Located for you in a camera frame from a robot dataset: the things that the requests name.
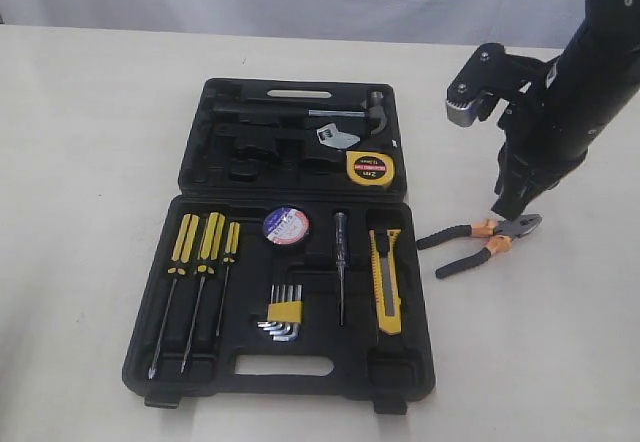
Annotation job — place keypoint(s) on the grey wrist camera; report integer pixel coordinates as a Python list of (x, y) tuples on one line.
[(490, 74)]

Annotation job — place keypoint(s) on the hex key set yellow holder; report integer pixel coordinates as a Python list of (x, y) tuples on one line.
[(284, 313)]

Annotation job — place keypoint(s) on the claw hammer black handle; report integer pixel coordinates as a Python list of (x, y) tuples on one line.
[(374, 111)]

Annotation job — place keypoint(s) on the middle yellow black screwdriver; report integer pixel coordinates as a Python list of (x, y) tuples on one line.
[(206, 264)]

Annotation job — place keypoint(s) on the adjustable wrench black handle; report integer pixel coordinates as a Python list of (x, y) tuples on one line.
[(328, 135)]

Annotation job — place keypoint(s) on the black electrical tape roll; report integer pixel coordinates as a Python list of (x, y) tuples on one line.
[(286, 226)]

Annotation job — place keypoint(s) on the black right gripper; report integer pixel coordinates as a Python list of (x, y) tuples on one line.
[(585, 89)]

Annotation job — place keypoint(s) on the small yellow black screwdriver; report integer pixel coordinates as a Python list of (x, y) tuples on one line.
[(229, 258)]

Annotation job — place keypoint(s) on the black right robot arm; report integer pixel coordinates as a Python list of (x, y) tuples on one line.
[(607, 24)]

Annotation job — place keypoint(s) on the voltage tester screwdriver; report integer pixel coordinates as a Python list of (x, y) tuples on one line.
[(340, 220)]

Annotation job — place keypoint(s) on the yellow utility knife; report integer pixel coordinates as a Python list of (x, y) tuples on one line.
[(385, 280)]

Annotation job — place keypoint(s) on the black plastic tool case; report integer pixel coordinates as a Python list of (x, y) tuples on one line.
[(246, 182)]

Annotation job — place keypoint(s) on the large yellow black screwdriver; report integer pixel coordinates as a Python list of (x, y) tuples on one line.
[(176, 269)]

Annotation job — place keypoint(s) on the yellow measuring tape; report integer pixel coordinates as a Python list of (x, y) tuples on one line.
[(367, 168)]

